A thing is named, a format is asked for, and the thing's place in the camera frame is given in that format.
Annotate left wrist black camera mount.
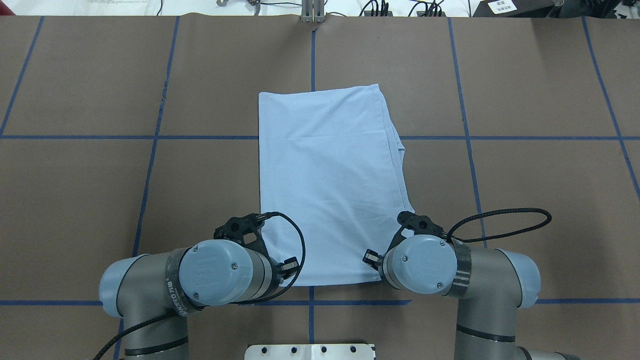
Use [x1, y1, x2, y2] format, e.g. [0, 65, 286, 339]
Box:
[212, 213, 270, 259]

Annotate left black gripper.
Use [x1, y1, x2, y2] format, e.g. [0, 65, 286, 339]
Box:
[268, 256, 301, 291]

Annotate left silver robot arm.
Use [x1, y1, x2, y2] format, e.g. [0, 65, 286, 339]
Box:
[94, 239, 303, 360]

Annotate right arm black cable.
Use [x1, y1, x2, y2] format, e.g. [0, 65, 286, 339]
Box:
[442, 208, 553, 244]

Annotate light blue t-shirt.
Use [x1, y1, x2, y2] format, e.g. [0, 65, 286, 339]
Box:
[258, 84, 413, 287]

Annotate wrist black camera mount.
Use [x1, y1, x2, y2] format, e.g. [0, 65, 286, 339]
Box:
[387, 210, 446, 251]
[212, 213, 270, 259]

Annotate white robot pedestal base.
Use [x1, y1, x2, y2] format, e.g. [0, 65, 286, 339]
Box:
[244, 343, 377, 360]

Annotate aluminium frame post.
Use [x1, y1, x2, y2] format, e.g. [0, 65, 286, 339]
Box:
[301, 0, 326, 24]

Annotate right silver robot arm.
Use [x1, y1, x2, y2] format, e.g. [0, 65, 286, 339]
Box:
[362, 234, 577, 360]

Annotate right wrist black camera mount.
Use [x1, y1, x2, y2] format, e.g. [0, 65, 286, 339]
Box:
[387, 210, 446, 251]

